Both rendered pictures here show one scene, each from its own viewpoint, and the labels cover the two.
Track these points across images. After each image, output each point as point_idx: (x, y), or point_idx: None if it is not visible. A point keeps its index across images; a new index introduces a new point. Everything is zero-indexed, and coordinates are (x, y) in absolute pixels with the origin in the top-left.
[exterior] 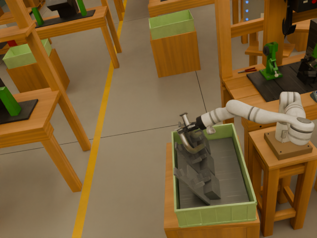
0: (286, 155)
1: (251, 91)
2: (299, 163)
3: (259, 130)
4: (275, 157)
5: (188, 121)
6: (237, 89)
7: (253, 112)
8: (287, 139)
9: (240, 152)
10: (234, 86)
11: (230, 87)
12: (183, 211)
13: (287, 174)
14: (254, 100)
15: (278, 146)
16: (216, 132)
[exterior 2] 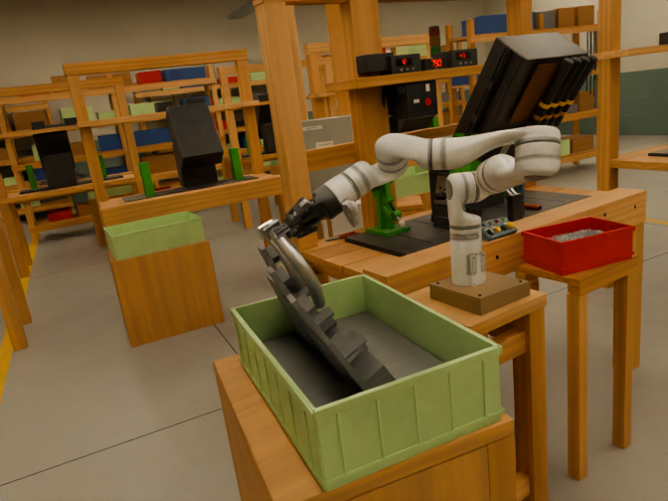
0: (492, 301)
1: (366, 253)
2: (514, 330)
3: (415, 291)
4: (471, 314)
5: None
6: (339, 256)
7: (435, 142)
8: (478, 276)
9: (408, 298)
10: (330, 254)
11: (323, 255)
12: (337, 409)
13: (502, 358)
14: (379, 260)
15: (468, 291)
16: (332, 300)
